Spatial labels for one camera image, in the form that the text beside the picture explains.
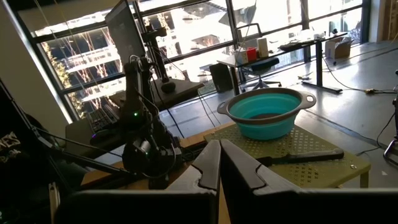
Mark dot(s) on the light blue box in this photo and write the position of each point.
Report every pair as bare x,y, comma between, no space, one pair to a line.
241,57

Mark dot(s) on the black computer tower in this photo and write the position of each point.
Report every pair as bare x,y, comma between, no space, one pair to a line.
221,77

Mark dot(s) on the dark blue office chair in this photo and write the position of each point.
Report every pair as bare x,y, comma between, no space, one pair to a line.
264,63

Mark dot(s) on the black computer monitor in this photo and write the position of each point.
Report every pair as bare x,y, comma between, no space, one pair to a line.
124,34

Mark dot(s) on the red box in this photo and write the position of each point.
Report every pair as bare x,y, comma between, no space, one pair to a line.
251,54

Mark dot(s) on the black computer mouse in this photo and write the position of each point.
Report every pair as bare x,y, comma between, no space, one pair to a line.
168,87

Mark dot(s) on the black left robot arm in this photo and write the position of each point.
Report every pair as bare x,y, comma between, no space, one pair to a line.
133,93

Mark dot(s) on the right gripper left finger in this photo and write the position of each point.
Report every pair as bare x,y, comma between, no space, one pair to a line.
140,208

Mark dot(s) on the black keyboard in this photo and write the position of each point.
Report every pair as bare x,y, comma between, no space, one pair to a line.
102,118

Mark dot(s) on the grey desk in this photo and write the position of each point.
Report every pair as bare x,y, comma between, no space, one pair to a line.
186,90

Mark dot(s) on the black mouse with light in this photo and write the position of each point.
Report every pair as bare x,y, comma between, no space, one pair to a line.
102,137

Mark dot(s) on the silver metal bracket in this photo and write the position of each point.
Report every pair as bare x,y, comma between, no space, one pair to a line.
53,202

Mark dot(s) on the green perforated metal riser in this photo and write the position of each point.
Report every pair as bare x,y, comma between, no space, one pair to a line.
311,174

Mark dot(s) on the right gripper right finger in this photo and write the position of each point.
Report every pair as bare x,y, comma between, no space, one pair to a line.
311,208

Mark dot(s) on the cardboard box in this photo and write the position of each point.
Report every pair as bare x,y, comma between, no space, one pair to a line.
339,49

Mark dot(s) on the black monitor stand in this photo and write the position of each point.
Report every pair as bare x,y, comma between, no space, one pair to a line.
158,59

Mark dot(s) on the black window frame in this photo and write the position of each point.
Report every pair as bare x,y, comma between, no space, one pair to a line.
366,18

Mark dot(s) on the blue collapsible colander grey rim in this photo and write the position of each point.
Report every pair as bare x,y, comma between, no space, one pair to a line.
264,130

